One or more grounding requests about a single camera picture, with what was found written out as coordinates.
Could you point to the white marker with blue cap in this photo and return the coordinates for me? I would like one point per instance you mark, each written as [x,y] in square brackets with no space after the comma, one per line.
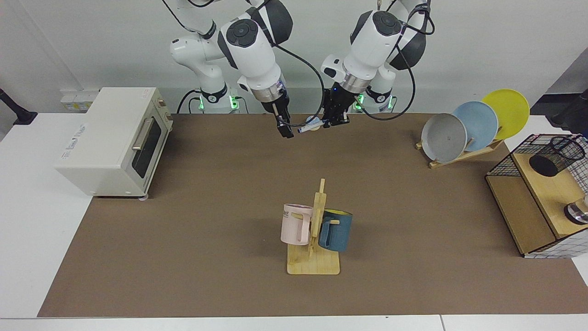
[308,127]

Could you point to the black mesh pen holder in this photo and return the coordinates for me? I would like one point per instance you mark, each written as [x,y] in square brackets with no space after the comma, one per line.
[549,163]

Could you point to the small blue round thing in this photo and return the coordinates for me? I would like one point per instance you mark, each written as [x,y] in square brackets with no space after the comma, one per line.
[316,128]

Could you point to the pink cup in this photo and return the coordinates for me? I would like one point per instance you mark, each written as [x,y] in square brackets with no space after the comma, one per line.
[291,227]

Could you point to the grey plate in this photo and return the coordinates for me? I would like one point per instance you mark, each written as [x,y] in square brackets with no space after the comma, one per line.
[443,138]

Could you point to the dark blue cup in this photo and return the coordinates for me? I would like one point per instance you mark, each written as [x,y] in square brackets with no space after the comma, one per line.
[340,232]

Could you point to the wooden plate rack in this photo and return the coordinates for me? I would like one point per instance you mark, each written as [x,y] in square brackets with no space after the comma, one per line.
[459,157]

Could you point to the light blue plate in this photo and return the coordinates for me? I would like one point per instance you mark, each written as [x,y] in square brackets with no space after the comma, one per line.
[480,122]

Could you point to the wooden cup stand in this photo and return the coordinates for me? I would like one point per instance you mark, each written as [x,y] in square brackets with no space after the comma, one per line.
[317,264]

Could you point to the brown table cloth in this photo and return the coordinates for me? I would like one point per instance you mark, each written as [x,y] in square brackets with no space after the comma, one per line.
[206,257]

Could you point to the yellow plate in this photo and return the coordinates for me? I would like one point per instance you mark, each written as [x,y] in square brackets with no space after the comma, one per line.
[510,110]

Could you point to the pale toaster oven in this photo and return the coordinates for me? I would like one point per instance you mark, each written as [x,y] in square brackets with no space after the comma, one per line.
[101,151]

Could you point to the white socket box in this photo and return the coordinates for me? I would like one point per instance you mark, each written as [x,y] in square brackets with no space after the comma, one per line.
[76,103]

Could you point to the black object at table edge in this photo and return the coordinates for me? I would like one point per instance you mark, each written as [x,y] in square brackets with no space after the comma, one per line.
[574,115]

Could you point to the black clamp stand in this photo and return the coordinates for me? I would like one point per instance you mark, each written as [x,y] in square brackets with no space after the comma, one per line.
[23,117]

